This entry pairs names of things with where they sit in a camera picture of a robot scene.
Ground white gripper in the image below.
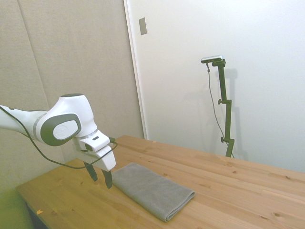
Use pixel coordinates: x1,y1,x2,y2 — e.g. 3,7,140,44
73,139,117,189

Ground grey towel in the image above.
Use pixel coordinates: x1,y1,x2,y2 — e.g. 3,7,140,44
112,162,196,223

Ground green blurry foreground object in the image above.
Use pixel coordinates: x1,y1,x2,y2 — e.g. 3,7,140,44
0,187,33,229

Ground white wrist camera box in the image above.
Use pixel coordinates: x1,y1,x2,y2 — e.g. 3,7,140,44
79,132,113,153

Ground white door frame trim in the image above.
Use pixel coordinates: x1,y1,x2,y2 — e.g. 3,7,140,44
123,0,149,140

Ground dark green camera stand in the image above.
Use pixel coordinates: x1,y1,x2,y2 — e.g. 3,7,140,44
212,59,235,158

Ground grey wall switch plate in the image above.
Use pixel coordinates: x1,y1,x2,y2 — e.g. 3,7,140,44
139,17,149,36

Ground silver camera on stand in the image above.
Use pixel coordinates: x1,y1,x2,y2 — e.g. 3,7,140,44
201,54,225,64

